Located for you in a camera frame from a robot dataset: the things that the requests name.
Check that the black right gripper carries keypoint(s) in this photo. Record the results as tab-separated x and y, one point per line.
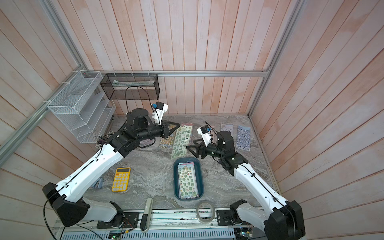
200	150

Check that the clear tape roll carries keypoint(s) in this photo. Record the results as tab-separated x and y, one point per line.
205	212

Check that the red pencil cup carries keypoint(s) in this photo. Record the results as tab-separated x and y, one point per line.
102	139

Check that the pink sticker sheet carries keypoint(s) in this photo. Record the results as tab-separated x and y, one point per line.
146	142

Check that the light blue sticker sheet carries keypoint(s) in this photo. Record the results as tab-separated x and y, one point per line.
227	128

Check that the yellow calculator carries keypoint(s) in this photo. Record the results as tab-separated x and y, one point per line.
121	180

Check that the grey stapler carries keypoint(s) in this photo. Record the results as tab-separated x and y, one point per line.
146	216

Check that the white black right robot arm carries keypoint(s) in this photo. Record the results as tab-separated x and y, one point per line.
278	218

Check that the green sticker sheet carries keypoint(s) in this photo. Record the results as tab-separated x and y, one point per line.
188	188
181	141

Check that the dark blue sticker sheet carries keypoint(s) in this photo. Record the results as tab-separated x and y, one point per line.
243	138

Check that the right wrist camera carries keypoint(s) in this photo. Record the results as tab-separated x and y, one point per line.
206	133

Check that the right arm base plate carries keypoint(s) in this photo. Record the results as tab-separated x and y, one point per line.
229	218

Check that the colourful small sticker sheet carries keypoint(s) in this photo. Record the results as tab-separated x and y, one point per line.
168	142

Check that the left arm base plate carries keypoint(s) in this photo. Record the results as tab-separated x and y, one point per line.
121	220

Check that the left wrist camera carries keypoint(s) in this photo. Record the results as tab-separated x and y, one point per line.
159	109

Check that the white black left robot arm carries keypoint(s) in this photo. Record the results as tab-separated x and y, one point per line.
67	196

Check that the red blue cat sticker sheet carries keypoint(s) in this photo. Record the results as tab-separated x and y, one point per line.
187	124

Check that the white mesh wall shelf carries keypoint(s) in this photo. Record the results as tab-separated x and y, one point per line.
84	111

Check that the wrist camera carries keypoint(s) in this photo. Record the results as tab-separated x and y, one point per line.
159	109
206	133

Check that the blue binder clip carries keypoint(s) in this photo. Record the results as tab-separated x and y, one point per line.
98	183

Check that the teal storage box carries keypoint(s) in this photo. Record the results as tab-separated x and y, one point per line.
199	177

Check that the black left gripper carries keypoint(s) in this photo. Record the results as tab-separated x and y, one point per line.
166	130

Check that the black mesh wall basket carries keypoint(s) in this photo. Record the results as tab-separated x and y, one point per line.
131	86

